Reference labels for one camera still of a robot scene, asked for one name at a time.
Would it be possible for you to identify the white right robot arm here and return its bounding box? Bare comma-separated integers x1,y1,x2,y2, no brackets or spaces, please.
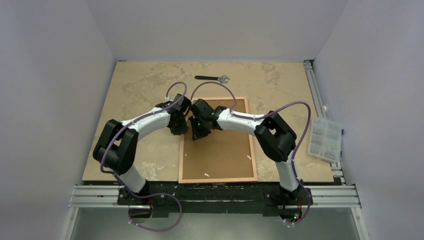
189,99,312,204

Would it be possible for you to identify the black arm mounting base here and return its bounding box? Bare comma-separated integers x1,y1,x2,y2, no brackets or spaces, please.
117,181,313,222

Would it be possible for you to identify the clear plastic parts box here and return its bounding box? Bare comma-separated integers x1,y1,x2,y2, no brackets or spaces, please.
308,117,343,163

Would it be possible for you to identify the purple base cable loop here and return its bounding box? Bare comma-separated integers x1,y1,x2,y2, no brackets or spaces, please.
127,192,184,233

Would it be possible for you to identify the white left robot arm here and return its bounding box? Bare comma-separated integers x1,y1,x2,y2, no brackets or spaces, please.
92,94,192,205

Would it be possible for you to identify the black adjustable wrench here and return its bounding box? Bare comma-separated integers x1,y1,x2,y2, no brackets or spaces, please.
194,75,230,84

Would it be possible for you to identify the aluminium rail frame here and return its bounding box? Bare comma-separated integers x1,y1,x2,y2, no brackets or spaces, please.
62,60,370,240

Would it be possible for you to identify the pink picture frame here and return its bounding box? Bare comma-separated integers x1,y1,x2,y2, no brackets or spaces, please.
178,96,259,185

